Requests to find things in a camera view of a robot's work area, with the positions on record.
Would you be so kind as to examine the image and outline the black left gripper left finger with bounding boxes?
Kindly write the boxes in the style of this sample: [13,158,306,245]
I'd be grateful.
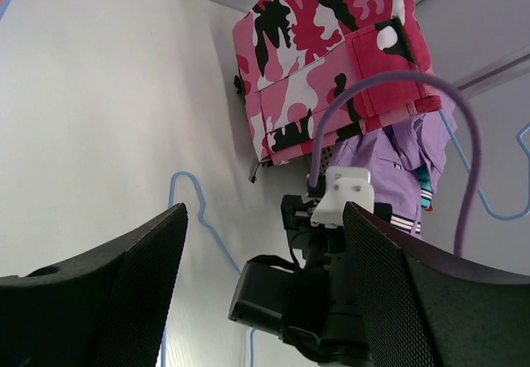
[1,204,188,366]

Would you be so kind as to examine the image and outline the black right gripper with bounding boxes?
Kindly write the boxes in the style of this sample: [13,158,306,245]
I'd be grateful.
[229,195,373,366]

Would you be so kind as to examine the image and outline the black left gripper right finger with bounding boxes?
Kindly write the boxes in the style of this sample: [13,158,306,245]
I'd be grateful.
[343,202,529,366]

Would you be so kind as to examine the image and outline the blue hanger with purple trousers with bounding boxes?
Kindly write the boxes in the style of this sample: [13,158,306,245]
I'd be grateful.
[160,171,256,367]

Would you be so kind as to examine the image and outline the purple trousers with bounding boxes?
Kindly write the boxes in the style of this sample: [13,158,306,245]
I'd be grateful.
[330,113,451,239]

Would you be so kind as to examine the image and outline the teal trousers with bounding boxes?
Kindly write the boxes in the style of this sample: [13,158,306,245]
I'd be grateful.
[415,166,434,212]

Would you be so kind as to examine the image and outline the white plastic mesh basket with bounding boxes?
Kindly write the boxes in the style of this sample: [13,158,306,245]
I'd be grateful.
[306,146,335,172]

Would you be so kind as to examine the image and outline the empty light blue hanger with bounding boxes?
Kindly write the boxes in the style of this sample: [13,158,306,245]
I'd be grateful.
[439,111,529,221]

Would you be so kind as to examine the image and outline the pink floral trousers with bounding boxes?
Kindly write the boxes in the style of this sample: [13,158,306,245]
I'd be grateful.
[233,0,432,165]

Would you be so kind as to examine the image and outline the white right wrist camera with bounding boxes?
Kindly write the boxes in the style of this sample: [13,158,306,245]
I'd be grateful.
[310,166,374,229]

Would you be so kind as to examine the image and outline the right aluminium frame post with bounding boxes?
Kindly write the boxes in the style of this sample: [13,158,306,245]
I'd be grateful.
[417,0,529,95]

